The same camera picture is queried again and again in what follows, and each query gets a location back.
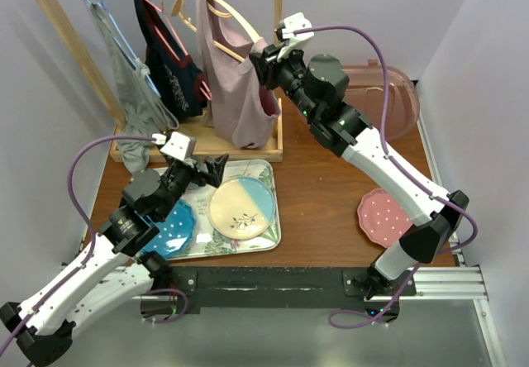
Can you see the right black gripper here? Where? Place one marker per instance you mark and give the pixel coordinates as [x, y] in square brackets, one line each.
[268, 65]

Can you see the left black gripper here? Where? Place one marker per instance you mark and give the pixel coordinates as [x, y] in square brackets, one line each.
[215, 168]

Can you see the pink tank top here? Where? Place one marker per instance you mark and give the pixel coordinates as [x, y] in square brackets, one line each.
[241, 110]

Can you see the cream plastic hanger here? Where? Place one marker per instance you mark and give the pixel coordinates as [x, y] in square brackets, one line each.
[223, 35]

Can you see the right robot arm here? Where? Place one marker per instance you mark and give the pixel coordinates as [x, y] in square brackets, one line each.
[317, 88]

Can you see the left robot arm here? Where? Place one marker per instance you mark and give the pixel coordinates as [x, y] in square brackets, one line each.
[112, 267]

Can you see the pink plastic hanger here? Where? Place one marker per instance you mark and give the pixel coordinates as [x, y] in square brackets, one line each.
[165, 15]

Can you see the navy maroon tank top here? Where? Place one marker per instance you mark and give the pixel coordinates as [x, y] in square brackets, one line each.
[179, 81]

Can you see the grey tank top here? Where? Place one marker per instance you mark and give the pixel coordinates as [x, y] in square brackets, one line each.
[144, 111]

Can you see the light blue hanger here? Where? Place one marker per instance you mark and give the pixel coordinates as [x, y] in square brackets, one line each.
[120, 40]

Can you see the wooden clothes rack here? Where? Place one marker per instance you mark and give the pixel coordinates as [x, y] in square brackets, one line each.
[207, 142]

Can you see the cream and blue plate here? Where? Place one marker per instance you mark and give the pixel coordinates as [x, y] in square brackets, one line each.
[241, 208]

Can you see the floral rectangular tray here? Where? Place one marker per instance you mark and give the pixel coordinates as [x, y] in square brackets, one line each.
[208, 242]

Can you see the blue dotted plate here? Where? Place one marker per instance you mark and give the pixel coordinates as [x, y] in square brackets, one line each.
[175, 233]

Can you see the pink transparent plastic bin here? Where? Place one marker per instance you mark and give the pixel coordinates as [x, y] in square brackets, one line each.
[365, 92]

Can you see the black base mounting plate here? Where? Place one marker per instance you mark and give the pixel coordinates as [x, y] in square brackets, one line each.
[286, 287]

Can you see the pink dotted plate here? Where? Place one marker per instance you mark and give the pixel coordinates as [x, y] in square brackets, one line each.
[381, 218]

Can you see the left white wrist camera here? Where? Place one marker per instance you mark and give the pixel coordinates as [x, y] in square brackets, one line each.
[175, 144]

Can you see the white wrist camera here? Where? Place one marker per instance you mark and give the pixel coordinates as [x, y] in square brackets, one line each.
[293, 33]
[175, 144]

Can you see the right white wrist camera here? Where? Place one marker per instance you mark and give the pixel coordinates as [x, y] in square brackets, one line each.
[293, 33]

